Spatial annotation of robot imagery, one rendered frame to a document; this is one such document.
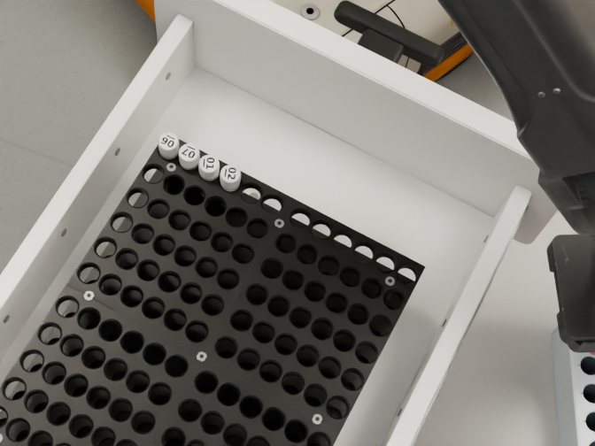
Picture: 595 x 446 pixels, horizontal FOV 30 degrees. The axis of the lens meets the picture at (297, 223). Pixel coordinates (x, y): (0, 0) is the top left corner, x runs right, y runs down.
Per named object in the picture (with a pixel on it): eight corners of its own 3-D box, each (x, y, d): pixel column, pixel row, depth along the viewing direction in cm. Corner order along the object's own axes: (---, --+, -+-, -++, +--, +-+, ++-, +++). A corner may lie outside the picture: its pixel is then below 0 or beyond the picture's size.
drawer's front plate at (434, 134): (170, 40, 79) (165, -53, 69) (538, 226, 76) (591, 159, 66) (158, 58, 78) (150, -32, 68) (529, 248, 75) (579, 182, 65)
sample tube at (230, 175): (218, 211, 69) (219, 181, 65) (220, 193, 70) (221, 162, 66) (237, 213, 69) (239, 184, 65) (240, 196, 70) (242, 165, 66)
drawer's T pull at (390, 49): (339, 7, 72) (342, -5, 70) (443, 58, 71) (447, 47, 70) (313, 49, 70) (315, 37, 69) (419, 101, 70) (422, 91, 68)
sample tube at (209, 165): (197, 202, 69) (197, 172, 65) (199, 183, 70) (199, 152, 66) (217, 203, 70) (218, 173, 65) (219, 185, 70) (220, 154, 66)
